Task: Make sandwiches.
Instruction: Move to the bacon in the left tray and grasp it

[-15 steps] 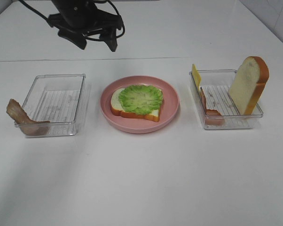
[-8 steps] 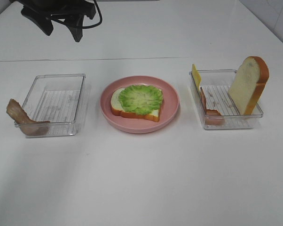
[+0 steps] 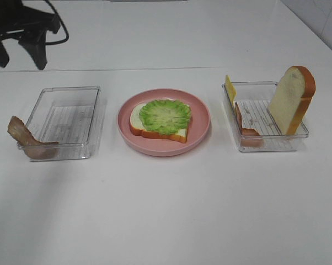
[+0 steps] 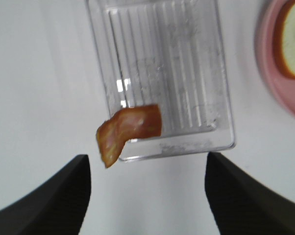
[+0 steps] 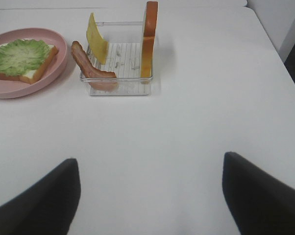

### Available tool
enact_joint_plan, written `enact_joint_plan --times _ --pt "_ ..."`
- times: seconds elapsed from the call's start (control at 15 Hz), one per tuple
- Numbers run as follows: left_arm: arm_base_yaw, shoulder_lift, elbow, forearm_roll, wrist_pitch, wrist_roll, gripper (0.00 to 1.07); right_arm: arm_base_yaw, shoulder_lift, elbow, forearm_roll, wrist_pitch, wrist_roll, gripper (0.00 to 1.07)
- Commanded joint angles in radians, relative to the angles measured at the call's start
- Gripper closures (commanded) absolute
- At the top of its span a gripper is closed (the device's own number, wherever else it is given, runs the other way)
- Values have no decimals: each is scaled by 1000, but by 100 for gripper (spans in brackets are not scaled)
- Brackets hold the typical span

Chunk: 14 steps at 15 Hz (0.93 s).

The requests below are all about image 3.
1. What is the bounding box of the clear plastic tray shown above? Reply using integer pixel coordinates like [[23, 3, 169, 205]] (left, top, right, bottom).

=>
[[222, 81, 309, 152], [17, 87, 105, 161]]

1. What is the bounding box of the yellow cheese slice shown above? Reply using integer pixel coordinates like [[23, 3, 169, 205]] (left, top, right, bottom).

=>
[[225, 75, 237, 108]]

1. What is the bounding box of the clear right plastic tray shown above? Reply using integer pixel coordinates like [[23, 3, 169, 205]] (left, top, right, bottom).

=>
[[222, 81, 309, 152]]

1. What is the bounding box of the green lettuce leaf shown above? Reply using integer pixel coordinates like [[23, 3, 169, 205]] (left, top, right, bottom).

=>
[[139, 99, 192, 135]]

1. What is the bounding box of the bread slice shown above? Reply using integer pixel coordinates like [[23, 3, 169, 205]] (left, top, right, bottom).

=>
[[268, 66, 315, 135], [130, 103, 188, 144]]

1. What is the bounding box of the clear left plastic tray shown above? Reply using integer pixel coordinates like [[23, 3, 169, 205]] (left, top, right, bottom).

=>
[[17, 87, 105, 161]]

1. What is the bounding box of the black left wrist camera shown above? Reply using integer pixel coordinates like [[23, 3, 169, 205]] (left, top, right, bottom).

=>
[[31, 12, 60, 34]]

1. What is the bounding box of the pink round plate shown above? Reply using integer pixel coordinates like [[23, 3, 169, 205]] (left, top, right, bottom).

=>
[[117, 89, 211, 157]]

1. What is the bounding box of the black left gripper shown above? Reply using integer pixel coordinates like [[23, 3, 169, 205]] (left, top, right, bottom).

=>
[[0, 1, 49, 70]]

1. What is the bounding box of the bacon strip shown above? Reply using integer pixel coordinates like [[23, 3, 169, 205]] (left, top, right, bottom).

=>
[[234, 102, 263, 147], [7, 116, 58, 160]]

